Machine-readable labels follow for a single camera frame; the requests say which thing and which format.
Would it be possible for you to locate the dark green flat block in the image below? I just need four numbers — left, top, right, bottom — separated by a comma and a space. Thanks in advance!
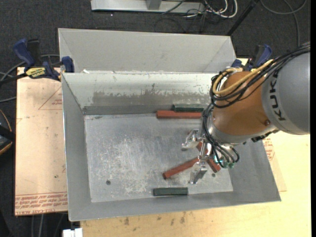
153, 187, 189, 197
171, 103, 204, 113

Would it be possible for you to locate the red-brown flat block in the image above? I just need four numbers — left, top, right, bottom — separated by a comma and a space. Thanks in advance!
156, 110, 203, 119
196, 141, 222, 174
162, 157, 201, 180

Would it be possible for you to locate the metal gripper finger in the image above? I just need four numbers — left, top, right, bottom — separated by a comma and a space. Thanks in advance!
181, 129, 201, 151
189, 160, 208, 185

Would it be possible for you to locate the grey metal bin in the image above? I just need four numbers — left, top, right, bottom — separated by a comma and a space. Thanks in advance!
58, 28, 282, 222

